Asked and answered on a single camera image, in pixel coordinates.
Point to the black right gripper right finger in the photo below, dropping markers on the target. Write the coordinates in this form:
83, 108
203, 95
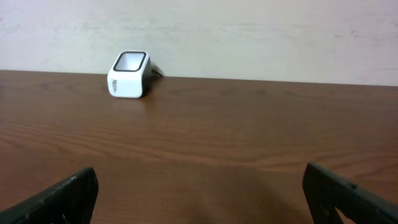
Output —
327, 193

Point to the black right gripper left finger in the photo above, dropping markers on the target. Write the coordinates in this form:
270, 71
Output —
71, 200

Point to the white barcode scanner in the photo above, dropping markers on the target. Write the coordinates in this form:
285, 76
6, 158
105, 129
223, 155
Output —
129, 76

